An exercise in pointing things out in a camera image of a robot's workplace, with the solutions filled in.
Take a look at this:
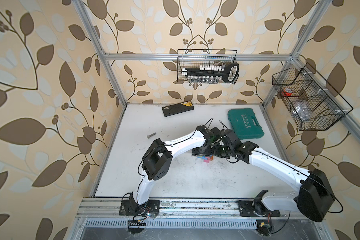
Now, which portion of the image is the green plastic tool case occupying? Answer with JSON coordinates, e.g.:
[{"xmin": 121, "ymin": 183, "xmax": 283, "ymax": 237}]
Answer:
[{"xmin": 228, "ymin": 108, "xmax": 265, "ymax": 140}]

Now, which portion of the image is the black socket tool set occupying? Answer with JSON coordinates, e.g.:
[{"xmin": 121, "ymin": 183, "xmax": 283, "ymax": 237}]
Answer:
[{"xmin": 180, "ymin": 63, "xmax": 240, "ymax": 85}]

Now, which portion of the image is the black wire basket right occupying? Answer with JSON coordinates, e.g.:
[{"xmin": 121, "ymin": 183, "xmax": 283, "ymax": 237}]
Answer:
[{"xmin": 272, "ymin": 63, "xmax": 354, "ymax": 131}]

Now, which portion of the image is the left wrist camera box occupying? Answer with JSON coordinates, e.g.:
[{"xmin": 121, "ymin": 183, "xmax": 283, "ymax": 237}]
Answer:
[{"xmin": 206, "ymin": 127, "xmax": 221, "ymax": 142}]

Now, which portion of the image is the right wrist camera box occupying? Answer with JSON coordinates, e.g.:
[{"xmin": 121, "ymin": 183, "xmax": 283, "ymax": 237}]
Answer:
[{"xmin": 221, "ymin": 130, "xmax": 242, "ymax": 148}]

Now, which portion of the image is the black wire basket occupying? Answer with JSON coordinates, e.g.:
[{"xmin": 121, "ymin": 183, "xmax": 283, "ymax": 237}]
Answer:
[
  {"xmin": 177, "ymin": 49, "xmax": 240, "ymax": 85},
  {"xmin": 272, "ymin": 63, "xmax": 354, "ymax": 131}
]

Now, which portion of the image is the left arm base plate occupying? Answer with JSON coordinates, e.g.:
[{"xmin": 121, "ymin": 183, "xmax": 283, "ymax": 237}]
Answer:
[{"xmin": 119, "ymin": 200, "xmax": 160, "ymax": 218}]

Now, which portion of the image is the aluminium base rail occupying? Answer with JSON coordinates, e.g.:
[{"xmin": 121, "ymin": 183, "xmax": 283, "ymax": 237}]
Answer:
[{"xmin": 76, "ymin": 197, "xmax": 307, "ymax": 220}]

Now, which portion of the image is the metal bolt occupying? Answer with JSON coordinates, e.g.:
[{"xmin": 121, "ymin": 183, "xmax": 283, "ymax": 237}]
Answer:
[{"xmin": 147, "ymin": 133, "xmax": 157, "ymax": 139}]

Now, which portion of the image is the red tape roll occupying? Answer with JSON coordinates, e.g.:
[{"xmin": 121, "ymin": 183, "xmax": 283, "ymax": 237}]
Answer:
[{"xmin": 282, "ymin": 88, "xmax": 294, "ymax": 97}]

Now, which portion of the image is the black wire basket centre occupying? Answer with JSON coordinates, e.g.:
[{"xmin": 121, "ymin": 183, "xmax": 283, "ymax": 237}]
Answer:
[{"xmin": 177, "ymin": 49, "xmax": 240, "ymax": 85}]

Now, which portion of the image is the clear plastic bag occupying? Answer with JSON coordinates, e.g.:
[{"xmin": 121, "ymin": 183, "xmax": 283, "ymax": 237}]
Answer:
[{"xmin": 292, "ymin": 100, "xmax": 312, "ymax": 121}]

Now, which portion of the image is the black yellow tool case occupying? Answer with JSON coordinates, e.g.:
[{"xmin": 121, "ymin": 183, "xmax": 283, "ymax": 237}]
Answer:
[{"xmin": 162, "ymin": 101, "xmax": 194, "ymax": 117}]

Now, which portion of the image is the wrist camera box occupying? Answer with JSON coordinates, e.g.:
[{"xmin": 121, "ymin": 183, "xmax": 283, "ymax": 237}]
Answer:
[
  {"xmin": 221, "ymin": 130, "xmax": 242, "ymax": 148},
  {"xmin": 206, "ymin": 127, "xmax": 221, "ymax": 142}
]

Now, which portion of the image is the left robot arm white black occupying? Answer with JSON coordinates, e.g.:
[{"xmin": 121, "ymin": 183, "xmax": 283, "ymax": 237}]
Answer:
[{"xmin": 133, "ymin": 125, "xmax": 216, "ymax": 206}]

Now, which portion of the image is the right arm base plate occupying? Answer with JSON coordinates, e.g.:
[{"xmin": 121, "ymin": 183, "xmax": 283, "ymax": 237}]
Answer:
[{"xmin": 238, "ymin": 200, "xmax": 281, "ymax": 217}]

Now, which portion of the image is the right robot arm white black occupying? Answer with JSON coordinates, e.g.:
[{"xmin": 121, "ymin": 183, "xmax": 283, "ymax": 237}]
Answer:
[{"xmin": 213, "ymin": 141, "xmax": 336, "ymax": 222}]

